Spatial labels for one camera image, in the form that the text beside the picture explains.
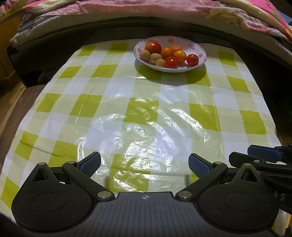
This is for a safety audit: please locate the grey striped bed pad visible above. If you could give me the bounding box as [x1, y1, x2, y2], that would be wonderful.
[17, 18, 46, 32]

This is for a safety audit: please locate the green white checked tablecloth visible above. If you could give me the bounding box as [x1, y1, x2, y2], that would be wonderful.
[0, 40, 288, 231]

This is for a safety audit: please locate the white mattress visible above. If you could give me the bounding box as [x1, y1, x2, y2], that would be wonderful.
[10, 12, 292, 61]

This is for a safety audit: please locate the pink floral quilt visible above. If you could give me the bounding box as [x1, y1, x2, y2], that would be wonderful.
[20, 0, 292, 39]

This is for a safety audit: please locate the brown wooden table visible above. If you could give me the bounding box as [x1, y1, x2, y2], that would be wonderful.
[0, 84, 47, 164]

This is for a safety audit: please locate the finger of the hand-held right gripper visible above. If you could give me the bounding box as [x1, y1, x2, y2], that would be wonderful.
[229, 152, 292, 171]
[247, 145, 292, 163]

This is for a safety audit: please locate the white floral rim plate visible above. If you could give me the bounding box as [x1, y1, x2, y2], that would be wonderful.
[133, 36, 207, 73]

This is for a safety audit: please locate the red cherry tomato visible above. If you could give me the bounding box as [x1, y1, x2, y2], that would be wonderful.
[164, 57, 178, 69]
[186, 54, 199, 67]

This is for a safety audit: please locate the yellow wooden cabinet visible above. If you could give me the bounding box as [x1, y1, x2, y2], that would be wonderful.
[0, 14, 21, 79]

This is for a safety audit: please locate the bed with floral quilts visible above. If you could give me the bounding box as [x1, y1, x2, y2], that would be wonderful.
[205, 0, 292, 32]

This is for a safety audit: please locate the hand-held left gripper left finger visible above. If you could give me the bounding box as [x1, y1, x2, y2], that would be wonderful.
[32, 151, 115, 202]

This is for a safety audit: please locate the large red tomato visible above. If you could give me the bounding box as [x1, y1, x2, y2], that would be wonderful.
[145, 42, 162, 54]

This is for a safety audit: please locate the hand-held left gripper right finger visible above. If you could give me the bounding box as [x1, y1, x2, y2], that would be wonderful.
[175, 153, 259, 201]

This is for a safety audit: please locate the dark bed frame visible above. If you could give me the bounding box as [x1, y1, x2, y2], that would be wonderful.
[7, 16, 292, 137]

